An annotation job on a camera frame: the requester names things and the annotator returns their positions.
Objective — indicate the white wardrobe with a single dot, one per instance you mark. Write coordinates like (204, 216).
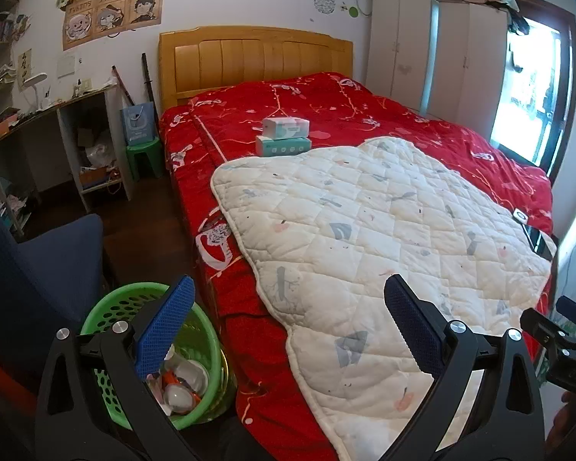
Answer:
(437, 53)

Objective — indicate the dark blue chair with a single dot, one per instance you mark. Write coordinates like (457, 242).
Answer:
(38, 273)

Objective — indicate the green plastic stool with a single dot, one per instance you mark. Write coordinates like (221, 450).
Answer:
(144, 151)

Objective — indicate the black smartphone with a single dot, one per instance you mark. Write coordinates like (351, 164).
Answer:
(540, 242)

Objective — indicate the white tissue box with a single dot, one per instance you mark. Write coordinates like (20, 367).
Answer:
(285, 127)

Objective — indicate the clear round plastic container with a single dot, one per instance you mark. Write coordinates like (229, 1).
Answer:
(194, 375)

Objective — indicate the white quilted mat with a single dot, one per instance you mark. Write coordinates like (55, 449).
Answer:
(365, 249)

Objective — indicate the white desk lamp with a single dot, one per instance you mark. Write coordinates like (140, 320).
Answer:
(37, 87)

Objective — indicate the red wooden stick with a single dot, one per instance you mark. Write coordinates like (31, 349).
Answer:
(124, 87)

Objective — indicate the three-portrait wall poster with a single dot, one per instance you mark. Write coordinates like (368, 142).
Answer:
(110, 14)

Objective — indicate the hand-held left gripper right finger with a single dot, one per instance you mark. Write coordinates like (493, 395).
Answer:
(413, 331)

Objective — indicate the teal tissue box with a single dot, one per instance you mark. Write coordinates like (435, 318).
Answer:
(283, 146)

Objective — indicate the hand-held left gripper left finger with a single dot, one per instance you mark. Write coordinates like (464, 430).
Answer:
(165, 326)

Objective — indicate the wall bookshelf with books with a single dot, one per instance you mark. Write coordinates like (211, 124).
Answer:
(0, 53)

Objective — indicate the green plastic basket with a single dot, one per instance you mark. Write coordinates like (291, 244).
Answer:
(201, 336)

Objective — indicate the brown framed doorway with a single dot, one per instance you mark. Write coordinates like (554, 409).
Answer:
(533, 96)

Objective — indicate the blue paper bag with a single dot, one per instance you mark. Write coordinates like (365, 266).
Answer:
(137, 125)

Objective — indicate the small white square device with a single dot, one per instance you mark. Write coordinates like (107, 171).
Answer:
(520, 216)

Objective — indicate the wooden bed headboard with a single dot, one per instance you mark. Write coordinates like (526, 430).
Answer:
(249, 57)

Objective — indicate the white desk with shelves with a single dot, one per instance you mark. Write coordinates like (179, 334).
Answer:
(62, 120)

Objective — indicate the clear plastic cup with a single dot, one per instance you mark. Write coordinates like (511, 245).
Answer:
(180, 399)

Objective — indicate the red patterned blanket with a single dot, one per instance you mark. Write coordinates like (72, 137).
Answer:
(365, 115)

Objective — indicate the dark sheathed sword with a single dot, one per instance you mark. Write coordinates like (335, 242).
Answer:
(148, 79)

